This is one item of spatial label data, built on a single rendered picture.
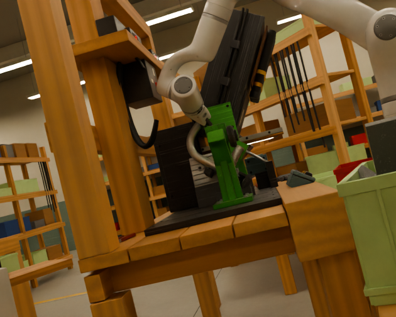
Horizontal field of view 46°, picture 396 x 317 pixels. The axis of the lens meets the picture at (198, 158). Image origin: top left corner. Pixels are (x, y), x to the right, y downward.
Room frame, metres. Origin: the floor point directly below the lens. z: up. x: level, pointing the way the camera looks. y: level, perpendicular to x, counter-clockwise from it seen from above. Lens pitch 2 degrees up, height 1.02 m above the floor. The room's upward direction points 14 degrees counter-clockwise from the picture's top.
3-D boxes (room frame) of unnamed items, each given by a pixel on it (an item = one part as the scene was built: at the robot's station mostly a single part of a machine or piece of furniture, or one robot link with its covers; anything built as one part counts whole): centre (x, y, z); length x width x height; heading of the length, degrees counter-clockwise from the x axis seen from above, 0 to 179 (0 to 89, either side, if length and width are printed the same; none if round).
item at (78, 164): (1.97, 0.23, 1.36); 1.49 x 0.09 x 0.97; 173
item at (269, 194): (1.93, -0.07, 0.89); 1.10 x 0.42 x 0.02; 173
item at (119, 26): (1.67, 0.19, 1.59); 0.15 x 0.07 x 0.07; 173
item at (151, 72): (1.85, 0.15, 1.42); 0.17 x 0.12 x 0.15; 173
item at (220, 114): (1.85, -0.12, 1.17); 0.13 x 0.12 x 0.20; 173
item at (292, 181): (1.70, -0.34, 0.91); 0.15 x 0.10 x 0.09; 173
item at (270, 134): (2.00, -0.18, 1.11); 0.39 x 0.16 x 0.03; 83
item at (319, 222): (1.89, -0.35, 0.82); 1.50 x 0.14 x 0.15; 173
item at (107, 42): (1.96, 0.19, 1.52); 0.90 x 0.25 x 0.04; 173
